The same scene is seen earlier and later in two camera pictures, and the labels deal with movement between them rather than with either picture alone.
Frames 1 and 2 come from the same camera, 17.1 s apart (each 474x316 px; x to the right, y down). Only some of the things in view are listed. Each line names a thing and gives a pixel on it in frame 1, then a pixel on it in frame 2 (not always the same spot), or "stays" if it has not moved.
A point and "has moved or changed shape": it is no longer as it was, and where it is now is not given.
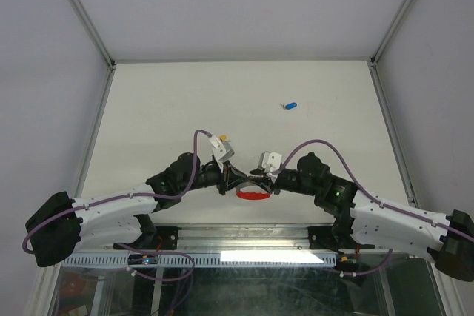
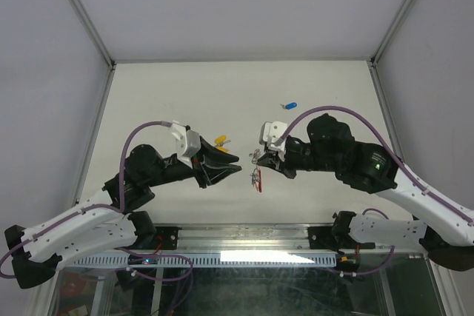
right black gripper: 267,184 → 275,161
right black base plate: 337,237 stays
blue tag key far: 289,106 stays
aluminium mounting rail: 242,238 stays
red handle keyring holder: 252,195 has moved or changed shape
